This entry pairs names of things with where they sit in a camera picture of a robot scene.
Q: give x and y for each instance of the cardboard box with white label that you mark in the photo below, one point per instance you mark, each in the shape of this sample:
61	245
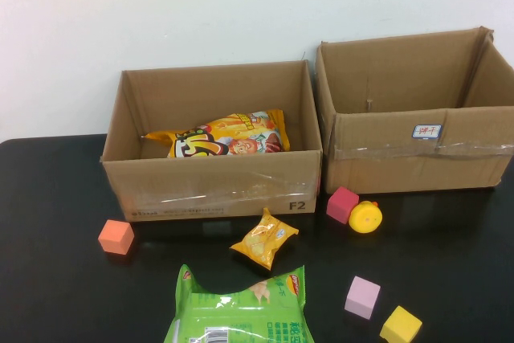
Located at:
381	166

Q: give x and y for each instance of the orange foam cube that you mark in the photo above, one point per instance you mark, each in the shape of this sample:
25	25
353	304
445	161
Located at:
114	236

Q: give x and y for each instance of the small yellow chip bag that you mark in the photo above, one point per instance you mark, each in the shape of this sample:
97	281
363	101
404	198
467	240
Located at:
261	238

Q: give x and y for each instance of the green chip bag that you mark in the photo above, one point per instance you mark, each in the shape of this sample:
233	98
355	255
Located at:
241	315

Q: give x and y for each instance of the cardboard box with F2 print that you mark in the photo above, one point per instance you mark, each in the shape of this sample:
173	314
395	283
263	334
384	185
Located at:
201	190

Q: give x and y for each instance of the pink foam cube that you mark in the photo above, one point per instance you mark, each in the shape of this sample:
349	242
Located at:
361	296

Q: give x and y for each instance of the orange cartoon snack bag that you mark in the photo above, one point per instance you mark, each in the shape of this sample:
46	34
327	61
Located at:
241	134

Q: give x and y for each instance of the red foam cube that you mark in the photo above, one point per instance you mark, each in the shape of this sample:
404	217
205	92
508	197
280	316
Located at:
340	202

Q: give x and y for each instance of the white handwritten label sticker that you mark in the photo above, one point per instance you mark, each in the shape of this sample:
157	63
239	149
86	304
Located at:
427	131

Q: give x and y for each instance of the yellow foam cube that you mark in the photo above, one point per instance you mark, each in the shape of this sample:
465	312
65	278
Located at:
399	325

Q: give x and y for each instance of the yellow rubber duck toy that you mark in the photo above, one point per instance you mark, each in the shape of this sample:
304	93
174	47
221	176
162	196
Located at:
364	218

